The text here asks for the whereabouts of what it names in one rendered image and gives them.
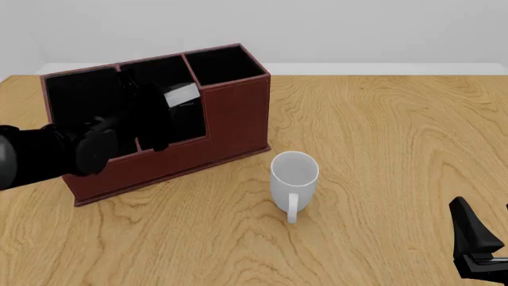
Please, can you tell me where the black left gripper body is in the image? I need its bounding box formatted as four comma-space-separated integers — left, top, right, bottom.
135, 83, 174, 153

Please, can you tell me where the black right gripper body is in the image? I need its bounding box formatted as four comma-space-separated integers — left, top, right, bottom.
454, 252, 508, 281

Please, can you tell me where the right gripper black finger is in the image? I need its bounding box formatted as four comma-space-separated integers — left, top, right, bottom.
448, 195, 506, 256

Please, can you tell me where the red-brown desk caddy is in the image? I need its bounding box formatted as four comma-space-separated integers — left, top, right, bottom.
39, 43, 273, 208

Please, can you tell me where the white ceramic mug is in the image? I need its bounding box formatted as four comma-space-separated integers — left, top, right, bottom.
269, 150, 321, 225

